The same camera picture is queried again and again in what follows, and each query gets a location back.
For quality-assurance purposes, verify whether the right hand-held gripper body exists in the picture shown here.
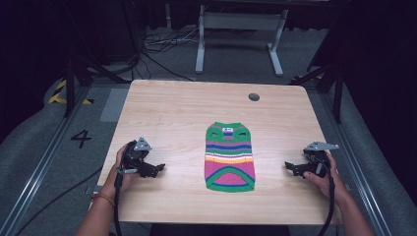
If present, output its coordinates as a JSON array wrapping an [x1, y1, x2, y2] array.
[[292, 141, 340, 179]]

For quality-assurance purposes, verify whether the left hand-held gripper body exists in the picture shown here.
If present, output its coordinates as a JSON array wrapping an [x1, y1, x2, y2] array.
[[116, 136, 158, 179]]

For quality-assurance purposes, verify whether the striped knitted pet sweater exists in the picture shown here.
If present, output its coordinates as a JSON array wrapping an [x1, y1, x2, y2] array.
[[204, 121, 257, 193]]

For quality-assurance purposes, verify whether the person's left hand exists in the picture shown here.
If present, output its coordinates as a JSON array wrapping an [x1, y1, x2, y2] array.
[[105, 144, 141, 198]]

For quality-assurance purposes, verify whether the person's right hand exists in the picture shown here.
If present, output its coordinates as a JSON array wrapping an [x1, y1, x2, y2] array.
[[302, 151, 350, 205]]

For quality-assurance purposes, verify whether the black metal stand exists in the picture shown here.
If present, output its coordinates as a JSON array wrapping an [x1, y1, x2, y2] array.
[[288, 62, 345, 125], [62, 0, 132, 118]]

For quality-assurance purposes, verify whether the yellow black hazard tape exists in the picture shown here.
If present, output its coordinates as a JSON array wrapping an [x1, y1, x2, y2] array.
[[47, 79, 94, 106]]

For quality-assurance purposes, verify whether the grey floor rail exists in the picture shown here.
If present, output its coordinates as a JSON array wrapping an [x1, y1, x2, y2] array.
[[0, 86, 91, 236], [319, 92, 394, 236]]

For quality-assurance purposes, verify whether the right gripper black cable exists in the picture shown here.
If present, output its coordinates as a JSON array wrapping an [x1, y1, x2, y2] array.
[[311, 155, 336, 236]]

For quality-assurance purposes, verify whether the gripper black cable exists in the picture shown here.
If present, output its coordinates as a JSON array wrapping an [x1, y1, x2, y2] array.
[[112, 170, 124, 236], [311, 155, 336, 236]]

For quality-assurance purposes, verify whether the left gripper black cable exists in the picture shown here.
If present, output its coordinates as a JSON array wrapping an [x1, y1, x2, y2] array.
[[112, 170, 124, 236]]

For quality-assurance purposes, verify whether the red and gold bracelet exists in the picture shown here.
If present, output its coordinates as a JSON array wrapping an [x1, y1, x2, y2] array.
[[91, 193, 116, 207]]

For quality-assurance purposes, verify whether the black floor cable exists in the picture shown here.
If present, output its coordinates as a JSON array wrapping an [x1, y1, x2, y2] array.
[[13, 165, 104, 236]]

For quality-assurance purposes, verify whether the bundle of floor cables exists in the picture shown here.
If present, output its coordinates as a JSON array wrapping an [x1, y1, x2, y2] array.
[[131, 26, 257, 83]]

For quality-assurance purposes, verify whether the grey metal desk frame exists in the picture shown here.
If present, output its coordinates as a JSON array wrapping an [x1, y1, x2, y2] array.
[[195, 4, 289, 78]]

